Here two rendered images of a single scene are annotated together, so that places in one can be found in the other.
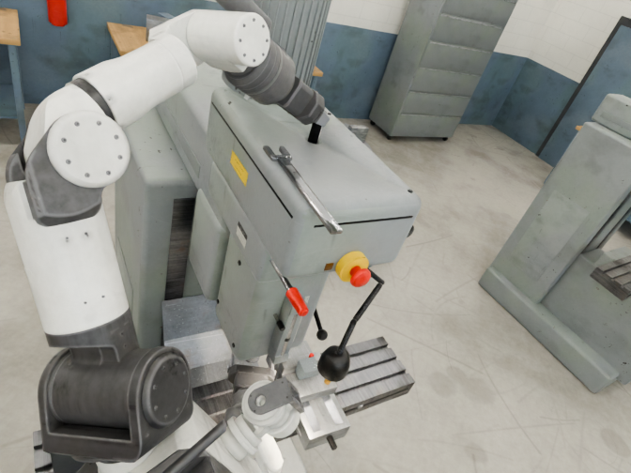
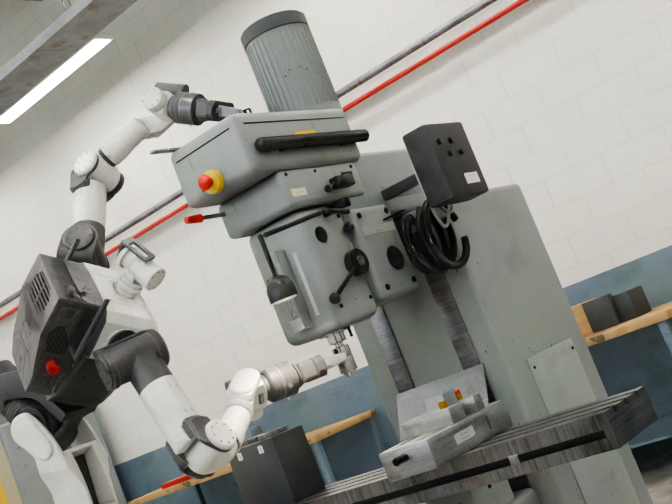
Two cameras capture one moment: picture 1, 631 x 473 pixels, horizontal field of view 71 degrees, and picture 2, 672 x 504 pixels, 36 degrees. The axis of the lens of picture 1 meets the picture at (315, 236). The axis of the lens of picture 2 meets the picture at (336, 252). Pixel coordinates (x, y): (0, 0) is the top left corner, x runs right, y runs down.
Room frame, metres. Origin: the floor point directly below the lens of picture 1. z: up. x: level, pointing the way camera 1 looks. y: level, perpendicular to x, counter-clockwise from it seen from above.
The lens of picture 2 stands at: (0.23, -2.59, 1.20)
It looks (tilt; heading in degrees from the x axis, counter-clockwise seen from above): 6 degrees up; 76
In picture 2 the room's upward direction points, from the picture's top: 22 degrees counter-clockwise
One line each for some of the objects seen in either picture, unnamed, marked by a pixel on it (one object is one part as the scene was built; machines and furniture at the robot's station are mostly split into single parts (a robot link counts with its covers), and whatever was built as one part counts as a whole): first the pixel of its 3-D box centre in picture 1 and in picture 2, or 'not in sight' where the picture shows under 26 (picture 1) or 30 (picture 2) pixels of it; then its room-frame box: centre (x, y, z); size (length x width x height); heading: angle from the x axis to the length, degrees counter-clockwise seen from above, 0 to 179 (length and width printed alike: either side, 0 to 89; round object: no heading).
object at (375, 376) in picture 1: (253, 409); (414, 480); (0.86, 0.01, 0.89); 1.24 x 0.23 x 0.08; 129
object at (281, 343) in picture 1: (285, 329); (288, 291); (0.73, 0.00, 1.45); 0.04 x 0.04 x 0.21; 39
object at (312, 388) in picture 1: (313, 388); (433, 420); (0.92, -0.15, 1.02); 0.15 x 0.06 x 0.04; 127
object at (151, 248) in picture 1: (182, 301); (519, 454); (1.30, 0.45, 0.78); 0.50 x 0.47 x 1.56; 39
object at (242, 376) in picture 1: (250, 392); (297, 375); (0.68, 0.03, 1.24); 0.13 x 0.12 x 0.10; 104
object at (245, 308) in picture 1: (269, 288); (312, 274); (0.82, 0.07, 1.47); 0.21 x 0.19 x 0.32; 129
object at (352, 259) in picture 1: (352, 267); (212, 181); (0.64, -0.08, 1.76); 0.06 x 0.02 x 0.06; 129
